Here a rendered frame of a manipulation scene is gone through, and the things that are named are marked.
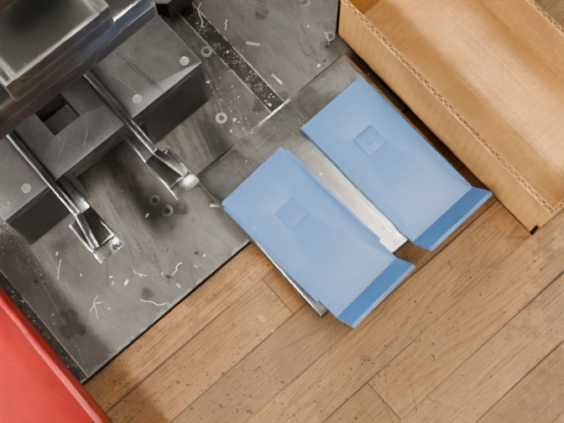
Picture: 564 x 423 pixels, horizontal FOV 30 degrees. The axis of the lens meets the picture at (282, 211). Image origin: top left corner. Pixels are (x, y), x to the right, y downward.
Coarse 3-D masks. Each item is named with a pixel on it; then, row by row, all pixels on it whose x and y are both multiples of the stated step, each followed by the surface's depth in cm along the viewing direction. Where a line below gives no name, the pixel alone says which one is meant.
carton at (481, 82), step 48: (384, 0) 94; (432, 0) 94; (480, 0) 94; (528, 0) 87; (384, 48) 87; (432, 48) 93; (480, 48) 93; (528, 48) 93; (432, 96) 86; (480, 96) 92; (528, 96) 92; (480, 144) 84; (528, 144) 91; (528, 192) 83
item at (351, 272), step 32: (288, 160) 89; (256, 192) 88; (288, 192) 88; (320, 192) 88; (256, 224) 87; (320, 224) 87; (352, 224) 87; (288, 256) 87; (320, 256) 87; (352, 256) 87; (384, 256) 86; (320, 288) 86; (352, 288) 86; (384, 288) 84; (352, 320) 83
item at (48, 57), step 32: (32, 0) 65; (64, 0) 65; (96, 0) 64; (128, 0) 69; (0, 32) 64; (32, 32) 64; (64, 32) 64; (96, 32) 66; (128, 32) 71; (0, 64) 63; (32, 64) 64; (64, 64) 66; (96, 64) 72; (0, 96) 67; (32, 96) 69; (0, 128) 69
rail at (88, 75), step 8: (88, 72) 84; (88, 80) 84; (96, 80) 84; (96, 88) 84; (104, 88) 84; (104, 96) 83; (112, 104) 83; (120, 112) 83; (128, 120) 83; (136, 128) 83; (144, 136) 82; (144, 144) 83; (152, 144) 82; (152, 152) 82
